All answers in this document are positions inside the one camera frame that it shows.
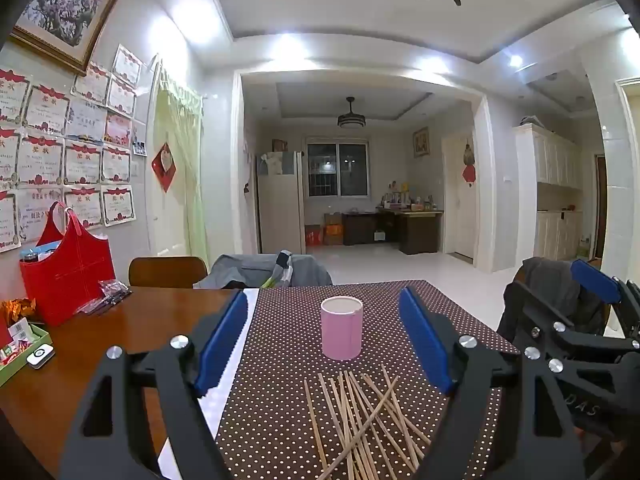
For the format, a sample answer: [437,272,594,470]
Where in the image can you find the light green door curtain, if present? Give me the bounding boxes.
[151,57,210,261]

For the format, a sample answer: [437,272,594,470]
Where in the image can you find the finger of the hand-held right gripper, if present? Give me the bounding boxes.
[501,281,640,361]
[570,259,640,336]

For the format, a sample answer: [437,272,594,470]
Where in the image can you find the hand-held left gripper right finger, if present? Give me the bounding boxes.
[398,287,586,480]

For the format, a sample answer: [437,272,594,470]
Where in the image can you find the pink cup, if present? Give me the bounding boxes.
[320,296,363,362]

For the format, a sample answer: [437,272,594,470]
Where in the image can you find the red hanging door ornament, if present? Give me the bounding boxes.
[461,141,477,187]

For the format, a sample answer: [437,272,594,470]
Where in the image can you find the brown wooden door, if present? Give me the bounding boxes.
[594,154,608,257]

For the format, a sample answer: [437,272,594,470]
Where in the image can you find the barred window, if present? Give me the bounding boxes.
[306,141,372,199]

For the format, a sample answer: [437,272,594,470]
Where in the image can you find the brown polka dot tablecloth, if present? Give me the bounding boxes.
[212,280,522,480]

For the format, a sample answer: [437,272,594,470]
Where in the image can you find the red tote bag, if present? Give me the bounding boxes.
[20,201,117,328]

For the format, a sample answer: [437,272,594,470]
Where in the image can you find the wall of award certificates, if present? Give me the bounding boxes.
[0,44,142,255]

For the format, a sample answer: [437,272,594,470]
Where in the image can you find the clear plastic packet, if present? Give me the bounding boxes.
[77,280,132,317]

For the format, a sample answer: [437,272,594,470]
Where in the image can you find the framed blossom painting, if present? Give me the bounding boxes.
[7,0,122,77]

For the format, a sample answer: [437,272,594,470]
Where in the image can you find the white black remote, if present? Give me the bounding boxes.
[26,346,56,370]

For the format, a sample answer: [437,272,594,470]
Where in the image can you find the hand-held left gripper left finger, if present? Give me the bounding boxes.
[59,290,250,480]

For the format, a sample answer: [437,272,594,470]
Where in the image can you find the white patterned table cloth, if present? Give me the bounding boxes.
[157,289,261,480]

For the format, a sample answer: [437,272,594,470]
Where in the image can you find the green tray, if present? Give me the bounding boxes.
[0,322,53,387]

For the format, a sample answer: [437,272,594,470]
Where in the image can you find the dark wooden desk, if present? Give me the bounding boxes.
[342,208,444,256]

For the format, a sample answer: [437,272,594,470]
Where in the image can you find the bundle of wooden chopsticks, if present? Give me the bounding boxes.
[303,364,433,480]

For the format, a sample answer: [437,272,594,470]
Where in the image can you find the desk clutter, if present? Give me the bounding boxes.
[377,180,441,212]

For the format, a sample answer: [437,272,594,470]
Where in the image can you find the red diamond wall decoration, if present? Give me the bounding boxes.
[151,142,176,194]

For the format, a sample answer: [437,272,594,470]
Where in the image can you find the gold foil wrappers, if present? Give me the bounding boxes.
[0,298,37,324]

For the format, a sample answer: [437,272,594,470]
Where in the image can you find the dark grey jacket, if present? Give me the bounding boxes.
[497,256,608,346]

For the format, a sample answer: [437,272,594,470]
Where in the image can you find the small printed packets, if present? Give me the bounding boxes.
[0,322,36,366]

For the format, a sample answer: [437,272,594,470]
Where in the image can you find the wooden chair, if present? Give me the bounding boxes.
[128,256,208,289]

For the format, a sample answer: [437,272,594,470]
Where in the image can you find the white door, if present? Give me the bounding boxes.
[442,132,476,264]

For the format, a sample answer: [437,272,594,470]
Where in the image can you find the white wall cabinet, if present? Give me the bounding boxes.
[514,124,586,262]

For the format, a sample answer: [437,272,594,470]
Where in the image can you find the ceiling fan lamp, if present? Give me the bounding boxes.
[337,97,369,130]

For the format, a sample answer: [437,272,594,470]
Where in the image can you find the white refrigerator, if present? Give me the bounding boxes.
[256,150,306,256]

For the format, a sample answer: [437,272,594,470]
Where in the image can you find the light grey jacket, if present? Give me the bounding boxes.
[194,250,333,291]

